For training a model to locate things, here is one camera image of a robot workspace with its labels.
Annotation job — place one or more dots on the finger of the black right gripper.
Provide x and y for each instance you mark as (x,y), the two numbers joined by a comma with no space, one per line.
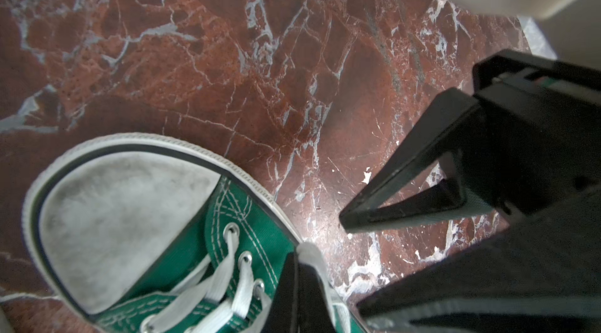
(539,275)

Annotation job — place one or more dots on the green canvas sneaker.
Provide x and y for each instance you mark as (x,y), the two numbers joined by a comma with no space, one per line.
(115,223)

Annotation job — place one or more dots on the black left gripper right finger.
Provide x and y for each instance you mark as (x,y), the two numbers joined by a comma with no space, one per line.
(314,315)

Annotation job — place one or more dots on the white shoelace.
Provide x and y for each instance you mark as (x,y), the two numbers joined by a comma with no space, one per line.
(192,290)

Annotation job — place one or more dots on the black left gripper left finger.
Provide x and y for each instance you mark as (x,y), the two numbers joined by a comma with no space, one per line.
(283,313)

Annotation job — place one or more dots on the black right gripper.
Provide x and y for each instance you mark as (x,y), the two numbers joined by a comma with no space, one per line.
(527,141)

